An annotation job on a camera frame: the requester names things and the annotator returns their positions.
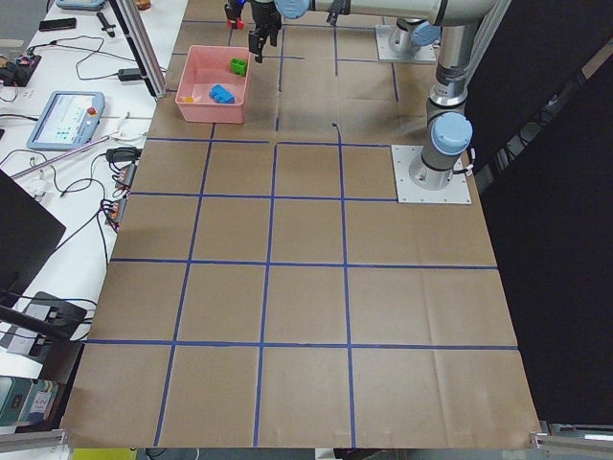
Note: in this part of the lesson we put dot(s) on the red toy block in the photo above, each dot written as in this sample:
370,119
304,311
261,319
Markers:
236,24

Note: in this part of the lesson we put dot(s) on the green toy block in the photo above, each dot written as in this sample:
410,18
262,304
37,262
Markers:
239,67

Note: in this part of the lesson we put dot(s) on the blue toy block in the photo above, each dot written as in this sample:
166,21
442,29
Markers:
221,95

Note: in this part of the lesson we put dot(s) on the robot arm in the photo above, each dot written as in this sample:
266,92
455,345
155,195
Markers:
296,9
449,131

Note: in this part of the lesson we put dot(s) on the pink plastic box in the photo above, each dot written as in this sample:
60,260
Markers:
206,66

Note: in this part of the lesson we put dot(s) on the black power adapter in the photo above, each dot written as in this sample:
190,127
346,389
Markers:
129,74

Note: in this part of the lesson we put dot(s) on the black smartphone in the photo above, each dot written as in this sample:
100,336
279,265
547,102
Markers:
52,25

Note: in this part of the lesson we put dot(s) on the teach pendant tablet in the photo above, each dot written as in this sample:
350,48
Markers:
69,120

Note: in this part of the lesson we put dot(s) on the black monitor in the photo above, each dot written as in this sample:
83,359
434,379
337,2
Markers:
29,235

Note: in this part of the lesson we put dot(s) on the black monitor stand base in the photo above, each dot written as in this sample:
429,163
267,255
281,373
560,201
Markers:
49,317

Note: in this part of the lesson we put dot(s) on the aluminium frame post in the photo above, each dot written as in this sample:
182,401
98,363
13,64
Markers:
136,35

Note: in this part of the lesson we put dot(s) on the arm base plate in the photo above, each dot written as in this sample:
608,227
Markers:
416,183
404,43

